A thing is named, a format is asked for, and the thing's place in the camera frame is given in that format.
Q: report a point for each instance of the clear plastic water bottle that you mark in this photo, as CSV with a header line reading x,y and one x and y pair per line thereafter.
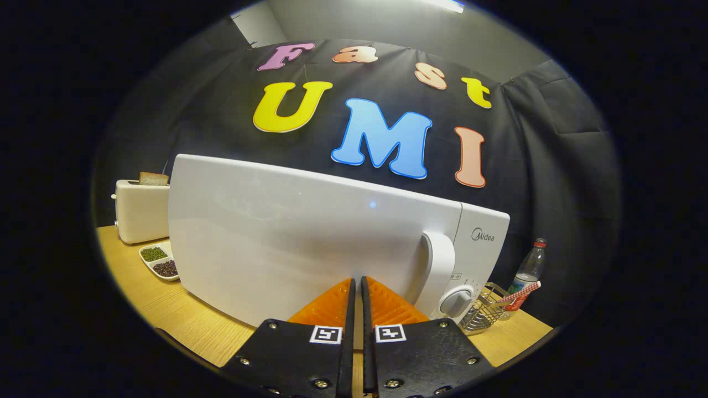
x,y
531,265

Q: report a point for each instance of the white toaster oven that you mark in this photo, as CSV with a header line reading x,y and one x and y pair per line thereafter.
x,y
276,232

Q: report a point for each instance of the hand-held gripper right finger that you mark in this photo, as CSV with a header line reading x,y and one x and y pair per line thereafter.
x,y
369,359

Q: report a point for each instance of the white two-compartment bean dish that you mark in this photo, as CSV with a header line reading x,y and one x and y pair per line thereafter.
x,y
157,262

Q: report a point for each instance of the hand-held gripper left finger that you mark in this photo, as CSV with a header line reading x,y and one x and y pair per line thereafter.
x,y
347,359

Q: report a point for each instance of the red checkered stick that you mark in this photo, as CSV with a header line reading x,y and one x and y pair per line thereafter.
x,y
522,291

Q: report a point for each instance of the black backdrop cloth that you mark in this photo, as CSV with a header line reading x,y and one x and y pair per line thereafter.
x,y
525,166

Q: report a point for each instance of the cream bread toaster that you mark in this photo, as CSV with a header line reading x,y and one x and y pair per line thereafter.
x,y
141,213

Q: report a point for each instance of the toast bread slice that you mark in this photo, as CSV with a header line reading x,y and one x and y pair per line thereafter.
x,y
153,178

